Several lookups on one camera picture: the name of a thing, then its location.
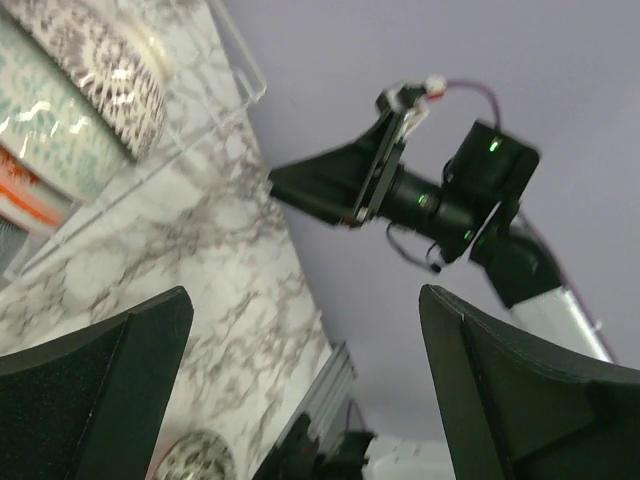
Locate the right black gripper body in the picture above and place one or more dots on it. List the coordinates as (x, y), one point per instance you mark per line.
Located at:
(380, 173)

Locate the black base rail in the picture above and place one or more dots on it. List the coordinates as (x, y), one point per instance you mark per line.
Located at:
(326, 437)

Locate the green line pattern bowl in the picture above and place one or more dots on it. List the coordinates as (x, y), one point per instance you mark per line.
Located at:
(48, 125)

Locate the white wire dish rack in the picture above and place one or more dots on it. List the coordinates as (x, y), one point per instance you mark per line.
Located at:
(216, 80)

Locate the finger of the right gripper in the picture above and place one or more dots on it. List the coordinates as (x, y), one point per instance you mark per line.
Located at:
(327, 186)

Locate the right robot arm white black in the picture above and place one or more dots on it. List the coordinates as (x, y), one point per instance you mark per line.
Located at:
(473, 211)

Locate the orange floral bowl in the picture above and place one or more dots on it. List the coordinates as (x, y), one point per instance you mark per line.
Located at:
(29, 202)

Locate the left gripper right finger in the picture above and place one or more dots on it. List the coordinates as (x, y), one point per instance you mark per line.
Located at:
(515, 406)

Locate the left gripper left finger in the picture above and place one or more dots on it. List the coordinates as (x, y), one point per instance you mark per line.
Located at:
(90, 404)

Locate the brown line pattern bowl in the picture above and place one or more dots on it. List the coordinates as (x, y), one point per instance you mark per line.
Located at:
(118, 63)

